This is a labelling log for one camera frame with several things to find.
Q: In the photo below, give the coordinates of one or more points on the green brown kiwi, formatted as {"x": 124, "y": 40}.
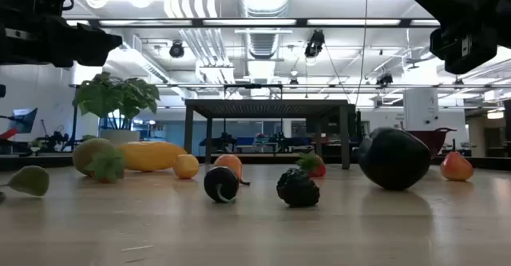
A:
{"x": 85, "y": 152}

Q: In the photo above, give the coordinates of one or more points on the purple plastic colander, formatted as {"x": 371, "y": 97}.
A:
{"x": 437, "y": 142}

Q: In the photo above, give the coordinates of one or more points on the red strawberry green leaves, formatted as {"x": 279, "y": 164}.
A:
{"x": 105, "y": 166}
{"x": 317, "y": 171}

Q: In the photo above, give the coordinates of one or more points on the yellow orange mango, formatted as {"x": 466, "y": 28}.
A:
{"x": 151, "y": 156}

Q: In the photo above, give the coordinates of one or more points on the small red orange pear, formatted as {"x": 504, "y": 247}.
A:
{"x": 457, "y": 168}

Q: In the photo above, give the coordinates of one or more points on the orange tangerine with green leaves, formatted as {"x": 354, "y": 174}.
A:
{"x": 30, "y": 180}

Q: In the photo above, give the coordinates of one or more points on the small round yellow orange fruit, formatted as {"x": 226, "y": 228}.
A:
{"x": 185, "y": 166}

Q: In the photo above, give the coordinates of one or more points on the large dark purple fruit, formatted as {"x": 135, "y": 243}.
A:
{"x": 393, "y": 158}

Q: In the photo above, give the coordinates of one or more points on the small orange pear with stem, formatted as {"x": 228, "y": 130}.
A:
{"x": 230, "y": 163}

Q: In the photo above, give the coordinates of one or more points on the small black eggplant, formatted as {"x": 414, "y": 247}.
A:
{"x": 215, "y": 180}

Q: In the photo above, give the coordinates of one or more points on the black blackberry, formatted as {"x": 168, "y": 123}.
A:
{"x": 297, "y": 188}

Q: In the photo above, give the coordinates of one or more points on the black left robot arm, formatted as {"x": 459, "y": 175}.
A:
{"x": 10, "y": 18}

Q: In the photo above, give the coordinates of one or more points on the black robot arm with stand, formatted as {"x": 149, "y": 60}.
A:
{"x": 54, "y": 141}

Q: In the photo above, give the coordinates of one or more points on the green plant in white pot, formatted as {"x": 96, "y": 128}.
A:
{"x": 116, "y": 94}

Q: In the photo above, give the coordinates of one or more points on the black ceiling spotlight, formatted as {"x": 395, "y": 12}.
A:
{"x": 384, "y": 79}
{"x": 177, "y": 50}

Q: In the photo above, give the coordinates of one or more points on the computer monitor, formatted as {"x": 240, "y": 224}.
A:
{"x": 23, "y": 120}

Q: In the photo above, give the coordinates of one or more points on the black bar with light strips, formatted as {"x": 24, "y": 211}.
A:
{"x": 197, "y": 22}

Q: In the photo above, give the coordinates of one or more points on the black robot station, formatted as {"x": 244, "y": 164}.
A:
{"x": 223, "y": 142}

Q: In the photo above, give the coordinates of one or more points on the grey perforated metal rack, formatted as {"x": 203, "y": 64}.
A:
{"x": 267, "y": 108}

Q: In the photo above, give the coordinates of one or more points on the black aluminium table frame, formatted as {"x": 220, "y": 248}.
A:
{"x": 40, "y": 162}

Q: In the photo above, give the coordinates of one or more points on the black hanging camera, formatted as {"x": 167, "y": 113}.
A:
{"x": 315, "y": 44}

